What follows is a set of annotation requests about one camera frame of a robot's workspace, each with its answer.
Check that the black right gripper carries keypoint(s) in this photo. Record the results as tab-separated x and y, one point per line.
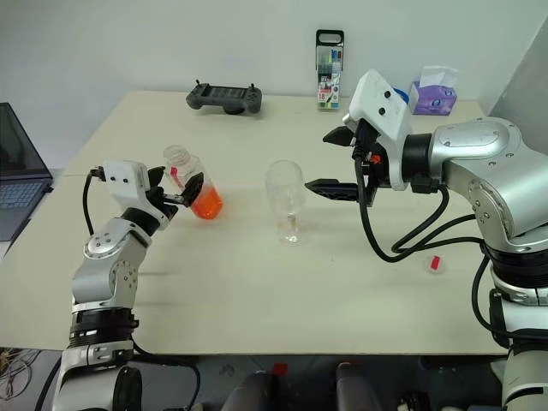
371	145

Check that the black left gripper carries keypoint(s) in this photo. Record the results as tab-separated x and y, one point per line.
164	204

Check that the bottle with orange liquid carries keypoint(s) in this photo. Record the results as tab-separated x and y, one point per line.
208	205

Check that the clear wine glass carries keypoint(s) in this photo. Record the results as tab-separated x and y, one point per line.
284	184

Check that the white red bottle cap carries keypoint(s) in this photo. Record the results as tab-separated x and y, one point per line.
434	263

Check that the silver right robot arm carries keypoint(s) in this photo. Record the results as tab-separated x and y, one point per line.
492	171

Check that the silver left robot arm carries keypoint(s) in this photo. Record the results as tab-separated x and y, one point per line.
107	265

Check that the marker pen pack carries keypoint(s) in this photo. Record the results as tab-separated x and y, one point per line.
329	73

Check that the blue tape roll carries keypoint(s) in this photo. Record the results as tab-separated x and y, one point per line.
406	100

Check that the grey handheld remote controller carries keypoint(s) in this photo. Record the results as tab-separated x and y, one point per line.
224	96

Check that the purple tissue box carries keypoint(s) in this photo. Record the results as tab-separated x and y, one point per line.
434	100

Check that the dark grey laptop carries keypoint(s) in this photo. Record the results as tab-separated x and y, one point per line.
19	167

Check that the small red object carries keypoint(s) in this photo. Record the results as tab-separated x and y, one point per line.
280	369

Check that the dark rounded shape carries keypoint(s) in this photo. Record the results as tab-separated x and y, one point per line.
250	394
357	389

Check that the white object under table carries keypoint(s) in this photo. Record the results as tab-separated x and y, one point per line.
498	368

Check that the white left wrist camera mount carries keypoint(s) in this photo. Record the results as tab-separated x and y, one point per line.
124	177

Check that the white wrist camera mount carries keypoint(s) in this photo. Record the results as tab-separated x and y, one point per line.
381	103
124	177

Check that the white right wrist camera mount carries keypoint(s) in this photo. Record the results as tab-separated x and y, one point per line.
381	103

